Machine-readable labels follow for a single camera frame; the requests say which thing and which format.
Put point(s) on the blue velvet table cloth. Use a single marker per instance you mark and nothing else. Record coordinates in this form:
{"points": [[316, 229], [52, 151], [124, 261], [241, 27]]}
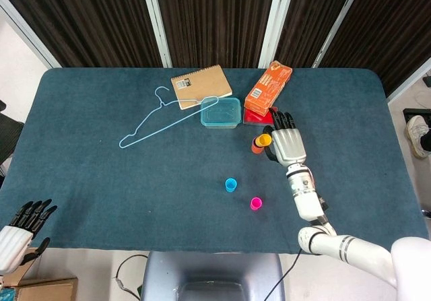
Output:
{"points": [[101, 179]]}

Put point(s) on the red ink pad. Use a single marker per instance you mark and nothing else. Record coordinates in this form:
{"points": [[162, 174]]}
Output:
{"points": [[257, 117]]}

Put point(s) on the black flat floor device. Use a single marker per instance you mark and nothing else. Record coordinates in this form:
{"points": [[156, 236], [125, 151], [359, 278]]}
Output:
{"points": [[415, 112]]}

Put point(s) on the dark room divider panel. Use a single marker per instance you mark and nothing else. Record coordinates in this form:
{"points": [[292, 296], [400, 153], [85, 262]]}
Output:
{"points": [[309, 18], [84, 18], [387, 28], [215, 18]]}

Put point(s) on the brown cardboard box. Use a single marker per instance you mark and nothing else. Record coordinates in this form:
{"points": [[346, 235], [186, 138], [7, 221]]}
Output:
{"points": [[47, 289]]}

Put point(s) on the white sneaker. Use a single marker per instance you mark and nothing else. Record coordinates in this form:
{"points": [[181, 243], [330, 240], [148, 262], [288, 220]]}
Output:
{"points": [[417, 136]]}

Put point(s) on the grey robot torso base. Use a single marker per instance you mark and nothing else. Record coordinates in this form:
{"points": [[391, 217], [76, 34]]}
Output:
{"points": [[212, 267]]}

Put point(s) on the light blue plastic cup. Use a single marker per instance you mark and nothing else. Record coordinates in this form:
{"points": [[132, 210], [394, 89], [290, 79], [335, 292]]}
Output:
{"points": [[231, 184]]}

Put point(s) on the orange plastic cup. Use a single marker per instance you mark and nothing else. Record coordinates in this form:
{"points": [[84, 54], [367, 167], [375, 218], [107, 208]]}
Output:
{"points": [[256, 147]]}

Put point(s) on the orange cardboard box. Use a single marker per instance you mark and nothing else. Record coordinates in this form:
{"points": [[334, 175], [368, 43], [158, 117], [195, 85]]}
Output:
{"points": [[267, 89]]}

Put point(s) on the pink plastic cup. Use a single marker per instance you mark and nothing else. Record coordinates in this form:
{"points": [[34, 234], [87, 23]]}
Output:
{"points": [[256, 203]]}

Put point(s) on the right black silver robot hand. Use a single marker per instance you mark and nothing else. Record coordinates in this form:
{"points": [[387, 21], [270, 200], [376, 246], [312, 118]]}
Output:
{"points": [[289, 146]]}

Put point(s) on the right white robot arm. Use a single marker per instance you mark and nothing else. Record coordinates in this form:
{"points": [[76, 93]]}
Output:
{"points": [[336, 243]]}

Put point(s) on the brown spiral notebook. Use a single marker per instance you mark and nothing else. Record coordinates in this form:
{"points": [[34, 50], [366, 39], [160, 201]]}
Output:
{"points": [[202, 85]]}

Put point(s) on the teal transparent plastic container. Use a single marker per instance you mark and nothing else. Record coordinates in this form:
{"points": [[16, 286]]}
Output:
{"points": [[220, 114]]}

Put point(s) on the yellow plastic cup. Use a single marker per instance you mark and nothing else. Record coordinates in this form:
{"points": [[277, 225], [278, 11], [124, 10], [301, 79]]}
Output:
{"points": [[263, 140]]}

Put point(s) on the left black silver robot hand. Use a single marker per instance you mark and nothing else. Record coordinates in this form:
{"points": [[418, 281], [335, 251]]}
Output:
{"points": [[13, 243]]}

